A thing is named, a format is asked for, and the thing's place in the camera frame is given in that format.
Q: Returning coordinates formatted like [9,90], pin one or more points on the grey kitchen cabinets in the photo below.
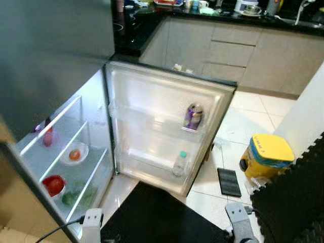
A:
[273,61]

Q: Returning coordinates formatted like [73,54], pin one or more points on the yellow container with blue band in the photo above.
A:
[268,149]

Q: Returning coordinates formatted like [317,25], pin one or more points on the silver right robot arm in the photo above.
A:
[245,239]

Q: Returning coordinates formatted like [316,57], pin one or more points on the black flat tablet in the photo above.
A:
[229,182]

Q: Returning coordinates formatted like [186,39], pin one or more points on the pink drink bottle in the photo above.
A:
[48,137]

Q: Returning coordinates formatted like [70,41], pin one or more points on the grey thermos bottle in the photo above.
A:
[273,6]

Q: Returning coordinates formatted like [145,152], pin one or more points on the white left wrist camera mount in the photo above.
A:
[92,225]

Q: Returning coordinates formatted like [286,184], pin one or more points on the white faucet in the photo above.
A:
[299,12]

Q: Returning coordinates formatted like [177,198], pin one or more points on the black floor mat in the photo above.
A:
[152,217]

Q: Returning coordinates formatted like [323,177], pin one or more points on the green vegetables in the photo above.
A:
[71,198]

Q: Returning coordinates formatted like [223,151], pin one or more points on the pink cup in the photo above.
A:
[119,5]

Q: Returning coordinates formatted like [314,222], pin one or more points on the white mug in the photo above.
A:
[196,4]

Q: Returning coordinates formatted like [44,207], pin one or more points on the grey fridge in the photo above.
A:
[50,50]

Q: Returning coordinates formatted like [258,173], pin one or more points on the fridge door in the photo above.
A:
[152,111]

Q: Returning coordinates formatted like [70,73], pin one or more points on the black kitchen countertop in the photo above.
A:
[131,35]

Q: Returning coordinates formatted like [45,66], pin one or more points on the glass fridge shelf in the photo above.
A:
[63,134]
[65,107]
[83,169]

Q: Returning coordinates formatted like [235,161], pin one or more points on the green capped water bottle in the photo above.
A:
[180,166]

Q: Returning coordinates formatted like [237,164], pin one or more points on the white kettle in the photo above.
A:
[245,6]

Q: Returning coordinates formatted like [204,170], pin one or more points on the red tray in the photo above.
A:
[168,2]

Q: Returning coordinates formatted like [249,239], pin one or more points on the red bowl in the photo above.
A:
[53,185]

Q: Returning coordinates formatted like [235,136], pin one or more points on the white plate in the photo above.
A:
[65,157]

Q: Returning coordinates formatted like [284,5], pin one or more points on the black textured foam mat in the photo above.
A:
[293,202]

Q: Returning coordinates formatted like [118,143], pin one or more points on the purple drink can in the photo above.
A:
[193,117]

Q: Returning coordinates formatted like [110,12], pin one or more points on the red tomato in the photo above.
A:
[75,155]

